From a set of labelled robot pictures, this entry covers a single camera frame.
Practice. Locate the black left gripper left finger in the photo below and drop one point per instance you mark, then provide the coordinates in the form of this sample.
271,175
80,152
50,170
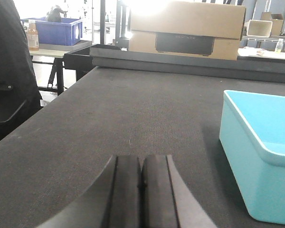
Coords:
112,201

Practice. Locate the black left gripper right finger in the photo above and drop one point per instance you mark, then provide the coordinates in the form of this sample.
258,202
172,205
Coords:
167,201

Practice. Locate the light turquoise plastic bin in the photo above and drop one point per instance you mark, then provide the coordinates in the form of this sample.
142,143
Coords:
252,134

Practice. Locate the black conveyor belt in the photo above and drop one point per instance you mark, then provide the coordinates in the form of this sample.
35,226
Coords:
118,108

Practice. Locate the grey side table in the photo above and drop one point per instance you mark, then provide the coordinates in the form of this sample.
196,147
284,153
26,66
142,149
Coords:
76,57

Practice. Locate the person in black clothes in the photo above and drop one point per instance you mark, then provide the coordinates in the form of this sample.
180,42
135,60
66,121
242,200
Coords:
19,94

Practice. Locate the brown cardboard box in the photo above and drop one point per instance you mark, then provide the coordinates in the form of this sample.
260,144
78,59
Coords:
185,28

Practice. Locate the blue crate on table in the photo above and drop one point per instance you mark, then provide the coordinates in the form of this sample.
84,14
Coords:
65,33

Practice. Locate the orange drink bottle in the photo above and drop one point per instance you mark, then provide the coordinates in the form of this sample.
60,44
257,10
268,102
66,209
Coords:
32,36

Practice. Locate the small clear bottle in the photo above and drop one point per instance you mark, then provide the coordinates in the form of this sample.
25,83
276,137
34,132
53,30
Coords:
279,45

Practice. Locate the white open box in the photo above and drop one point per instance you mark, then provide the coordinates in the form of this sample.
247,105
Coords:
258,28

